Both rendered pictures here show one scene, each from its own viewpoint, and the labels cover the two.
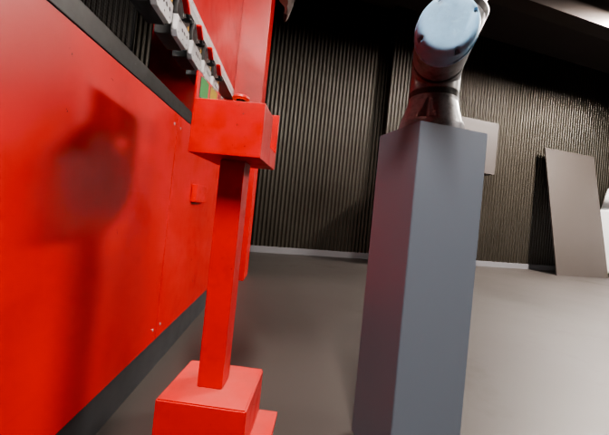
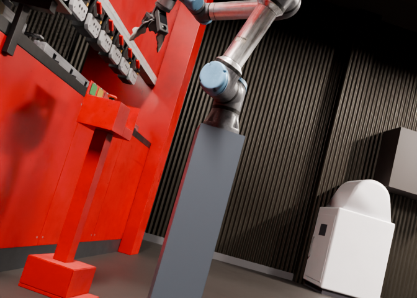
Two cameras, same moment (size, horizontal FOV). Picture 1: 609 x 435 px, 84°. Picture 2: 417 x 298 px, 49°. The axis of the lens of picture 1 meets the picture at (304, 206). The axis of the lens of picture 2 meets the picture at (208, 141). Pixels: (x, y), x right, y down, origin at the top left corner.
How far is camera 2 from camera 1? 1.11 m
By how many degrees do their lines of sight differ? 13
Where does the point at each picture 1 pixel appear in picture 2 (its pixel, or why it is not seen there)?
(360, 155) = (297, 159)
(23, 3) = (18, 55)
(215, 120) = (93, 107)
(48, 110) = (16, 94)
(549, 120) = not seen: outside the picture
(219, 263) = (81, 187)
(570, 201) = not seen: outside the picture
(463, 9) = (218, 70)
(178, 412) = (38, 264)
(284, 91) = not seen: hidden behind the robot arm
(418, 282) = (183, 213)
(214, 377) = (63, 254)
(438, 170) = (207, 152)
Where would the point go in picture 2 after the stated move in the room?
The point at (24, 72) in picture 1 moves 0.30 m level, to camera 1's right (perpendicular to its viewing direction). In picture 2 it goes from (12, 80) to (89, 99)
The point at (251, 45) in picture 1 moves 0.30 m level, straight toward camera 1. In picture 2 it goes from (180, 41) to (180, 27)
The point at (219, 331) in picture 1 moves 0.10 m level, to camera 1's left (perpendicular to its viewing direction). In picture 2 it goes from (72, 227) to (49, 220)
